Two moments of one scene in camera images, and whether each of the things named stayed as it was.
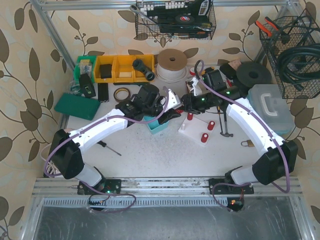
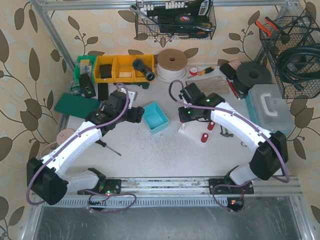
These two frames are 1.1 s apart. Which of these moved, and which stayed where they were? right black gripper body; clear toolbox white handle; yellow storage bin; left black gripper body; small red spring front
Moved: left black gripper body; right black gripper body
Stayed: clear toolbox white handle; small red spring front; yellow storage bin
